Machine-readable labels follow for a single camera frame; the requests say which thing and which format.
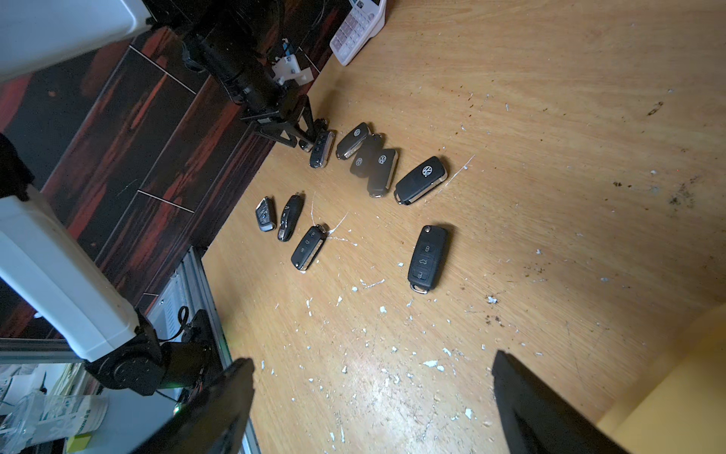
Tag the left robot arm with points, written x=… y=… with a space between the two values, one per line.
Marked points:
x=140 y=158

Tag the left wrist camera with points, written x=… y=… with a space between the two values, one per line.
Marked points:
x=288 y=69

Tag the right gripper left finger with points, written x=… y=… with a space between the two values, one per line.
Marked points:
x=215 y=421

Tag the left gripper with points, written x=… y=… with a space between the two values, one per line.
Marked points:
x=290 y=122

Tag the yellow storage tray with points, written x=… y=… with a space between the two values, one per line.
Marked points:
x=678 y=404

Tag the white calculator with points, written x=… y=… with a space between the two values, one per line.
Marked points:
x=365 y=20

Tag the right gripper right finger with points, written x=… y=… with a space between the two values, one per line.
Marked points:
x=535 y=419

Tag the black silver car key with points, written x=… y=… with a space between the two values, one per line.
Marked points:
x=265 y=215

